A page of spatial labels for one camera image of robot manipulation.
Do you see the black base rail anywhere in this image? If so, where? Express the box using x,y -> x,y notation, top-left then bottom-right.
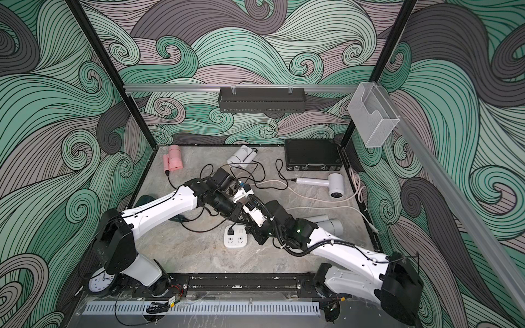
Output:
118,272 -> 407,300

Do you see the dark green hair dryer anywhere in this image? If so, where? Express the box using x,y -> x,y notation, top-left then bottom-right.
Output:
134,194 -> 156,208

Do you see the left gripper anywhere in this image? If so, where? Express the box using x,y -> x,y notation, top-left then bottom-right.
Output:
211,193 -> 253,225

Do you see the pink hair dryer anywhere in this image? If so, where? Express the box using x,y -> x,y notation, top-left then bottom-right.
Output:
163,145 -> 183,174

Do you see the round wall clock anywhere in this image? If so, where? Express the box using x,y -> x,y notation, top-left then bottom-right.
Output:
87,267 -> 116,297

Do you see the black case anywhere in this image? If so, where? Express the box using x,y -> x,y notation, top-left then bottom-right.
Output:
284,139 -> 343,172

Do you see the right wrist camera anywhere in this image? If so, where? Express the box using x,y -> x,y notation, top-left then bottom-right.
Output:
243,194 -> 267,228

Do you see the black cord of white dryer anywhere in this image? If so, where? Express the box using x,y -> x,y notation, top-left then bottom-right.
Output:
227,159 -> 290,191

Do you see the black wall shelf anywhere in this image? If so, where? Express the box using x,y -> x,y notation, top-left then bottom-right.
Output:
218,87 -> 306,113

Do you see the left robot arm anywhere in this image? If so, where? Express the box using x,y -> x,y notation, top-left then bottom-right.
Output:
87,169 -> 253,297

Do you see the clear mesh wall holder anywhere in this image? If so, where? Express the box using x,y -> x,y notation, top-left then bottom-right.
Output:
347,82 -> 399,148

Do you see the black cord of green dryer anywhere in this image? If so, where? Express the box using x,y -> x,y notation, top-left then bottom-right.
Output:
180,206 -> 237,236

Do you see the black cord of pink dryer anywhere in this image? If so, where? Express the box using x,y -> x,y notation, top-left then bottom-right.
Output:
163,163 -> 216,193

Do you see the white square power strip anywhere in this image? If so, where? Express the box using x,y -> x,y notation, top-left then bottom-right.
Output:
224,224 -> 247,249

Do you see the white folded hair dryer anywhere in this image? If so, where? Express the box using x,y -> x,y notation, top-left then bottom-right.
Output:
227,145 -> 258,169

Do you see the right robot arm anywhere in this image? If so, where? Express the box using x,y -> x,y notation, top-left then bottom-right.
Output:
243,196 -> 424,327

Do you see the white slotted cable duct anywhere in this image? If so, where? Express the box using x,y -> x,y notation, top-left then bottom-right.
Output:
82,301 -> 321,317

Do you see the white hair dryer right front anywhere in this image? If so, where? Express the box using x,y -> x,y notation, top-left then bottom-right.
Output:
307,215 -> 344,236

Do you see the white hair dryer right back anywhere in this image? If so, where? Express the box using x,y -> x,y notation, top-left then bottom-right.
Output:
292,173 -> 345,199

